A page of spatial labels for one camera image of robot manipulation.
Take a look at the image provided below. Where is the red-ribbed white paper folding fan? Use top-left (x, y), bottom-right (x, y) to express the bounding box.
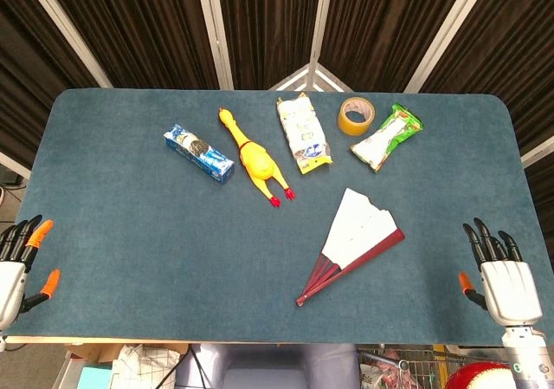
top-left (295, 187), bottom-right (406, 308)

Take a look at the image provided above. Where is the dark brown pleated curtain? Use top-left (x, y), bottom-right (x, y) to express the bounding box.
top-left (0, 0), bottom-right (554, 199)

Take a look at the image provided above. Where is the grey-blue padded chair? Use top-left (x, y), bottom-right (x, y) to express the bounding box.
top-left (176, 343), bottom-right (361, 389)

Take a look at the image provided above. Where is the white metal frame base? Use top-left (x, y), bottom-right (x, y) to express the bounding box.
top-left (267, 62), bottom-right (347, 93)

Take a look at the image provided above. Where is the blue felt table mat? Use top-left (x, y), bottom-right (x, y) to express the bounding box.
top-left (6, 88), bottom-right (554, 347)

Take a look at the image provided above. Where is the green and white snack bag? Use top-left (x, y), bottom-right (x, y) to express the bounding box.
top-left (349, 103), bottom-right (425, 174)

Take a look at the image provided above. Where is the teal box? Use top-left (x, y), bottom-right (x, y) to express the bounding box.
top-left (75, 365), bottom-right (114, 389)

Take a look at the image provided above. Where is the yellow rubber chicken toy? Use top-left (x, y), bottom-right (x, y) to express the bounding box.
top-left (217, 107), bottom-right (298, 209)

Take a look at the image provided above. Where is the white and yellow snack wrapper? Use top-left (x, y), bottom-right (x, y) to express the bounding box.
top-left (276, 93), bottom-right (333, 176)

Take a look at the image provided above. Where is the white checkered cloth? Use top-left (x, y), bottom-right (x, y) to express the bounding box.
top-left (111, 344), bottom-right (182, 389)

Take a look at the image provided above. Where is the brown cardboard box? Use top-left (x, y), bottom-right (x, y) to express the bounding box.
top-left (64, 342), bottom-right (188, 365)

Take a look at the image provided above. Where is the metal wire shopping cart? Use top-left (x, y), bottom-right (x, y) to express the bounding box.
top-left (358, 344), bottom-right (508, 389)

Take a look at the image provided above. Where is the red knitted hat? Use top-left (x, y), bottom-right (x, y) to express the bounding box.
top-left (444, 361), bottom-right (517, 389)

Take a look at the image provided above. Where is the yellow packing tape roll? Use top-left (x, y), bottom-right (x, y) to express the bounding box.
top-left (337, 96), bottom-right (377, 137)

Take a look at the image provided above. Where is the blue rectangular cardboard box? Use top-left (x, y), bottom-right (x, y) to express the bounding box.
top-left (163, 123), bottom-right (236, 186)

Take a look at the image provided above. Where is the white screen frame post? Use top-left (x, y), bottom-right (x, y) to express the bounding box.
top-left (521, 135), bottom-right (554, 169)
top-left (19, 0), bottom-right (114, 89)
top-left (193, 0), bottom-right (235, 90)
top-left (307, 0), bottom-right (337, 72)
top-left (0, 150), bottom-right (32, 180)
top-left (404, 0), bottom-right (486, 94)

